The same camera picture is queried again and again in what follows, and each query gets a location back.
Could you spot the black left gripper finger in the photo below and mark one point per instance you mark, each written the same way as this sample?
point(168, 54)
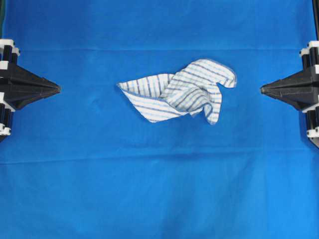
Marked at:
point(20, 75)
point(18, 100)

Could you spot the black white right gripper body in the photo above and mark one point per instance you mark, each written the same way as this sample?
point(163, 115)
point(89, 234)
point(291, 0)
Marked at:
point(310, 58)

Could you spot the white blue striped towel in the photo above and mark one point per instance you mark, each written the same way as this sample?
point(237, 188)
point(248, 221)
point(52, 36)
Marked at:
point(191, 90)

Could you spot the blue table cloth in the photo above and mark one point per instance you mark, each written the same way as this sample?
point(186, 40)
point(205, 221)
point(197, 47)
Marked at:
point(84, 164)

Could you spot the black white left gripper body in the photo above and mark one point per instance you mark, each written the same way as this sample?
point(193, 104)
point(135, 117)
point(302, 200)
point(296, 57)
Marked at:
point(8, 54)

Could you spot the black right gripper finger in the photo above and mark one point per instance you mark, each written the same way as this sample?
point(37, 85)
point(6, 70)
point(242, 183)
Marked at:
point(308, 77)
point(300, 101)

